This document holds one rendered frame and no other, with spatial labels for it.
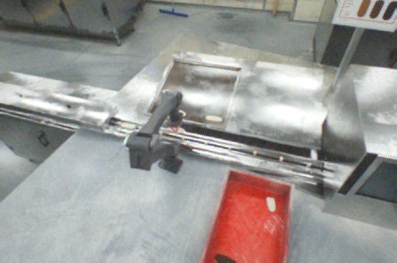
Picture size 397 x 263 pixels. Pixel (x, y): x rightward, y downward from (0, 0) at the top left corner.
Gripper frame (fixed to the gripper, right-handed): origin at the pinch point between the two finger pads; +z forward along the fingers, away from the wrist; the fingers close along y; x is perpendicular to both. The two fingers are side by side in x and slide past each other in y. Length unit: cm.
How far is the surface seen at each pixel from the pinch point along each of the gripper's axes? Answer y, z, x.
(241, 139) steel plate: 11.0, 10.5, -36.0
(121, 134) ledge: -7.3, 6.7, 33.4
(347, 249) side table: -36, 11, -90
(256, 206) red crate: -28, 11, -50
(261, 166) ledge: -7, 7, -50
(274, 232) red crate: -37, 11, -60
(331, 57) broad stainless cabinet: 166, 39, -104
